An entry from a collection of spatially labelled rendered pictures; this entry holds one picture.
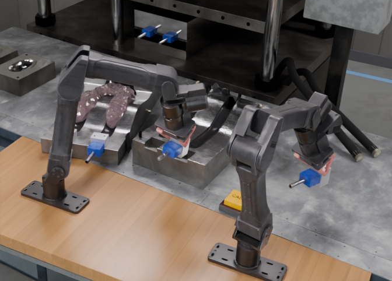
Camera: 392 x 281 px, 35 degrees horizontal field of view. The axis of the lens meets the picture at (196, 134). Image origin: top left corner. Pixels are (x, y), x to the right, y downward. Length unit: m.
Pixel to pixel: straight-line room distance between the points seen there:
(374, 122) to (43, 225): 2.72
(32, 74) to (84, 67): 0.86
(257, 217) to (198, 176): 0.41
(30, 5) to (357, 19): 2.77
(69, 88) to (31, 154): 0.50
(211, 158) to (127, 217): 0.31
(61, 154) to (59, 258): 0.28
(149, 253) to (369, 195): 0.71
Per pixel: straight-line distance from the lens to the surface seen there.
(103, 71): 1.63
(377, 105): 4.32
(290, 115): 1.48
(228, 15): 2.58
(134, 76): 1.64
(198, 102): 1.68
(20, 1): 4.57
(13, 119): 2.30
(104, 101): 2.17
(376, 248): 1.80
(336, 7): 2.46
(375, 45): 4.87
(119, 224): 1.78
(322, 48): 3.01
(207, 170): 1.89
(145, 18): 2.80
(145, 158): 1.97
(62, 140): 1.74
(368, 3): 2.42
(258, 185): 1.46
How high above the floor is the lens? 1.93
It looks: 31 degrees down
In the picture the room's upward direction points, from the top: 3 degrees clockwise
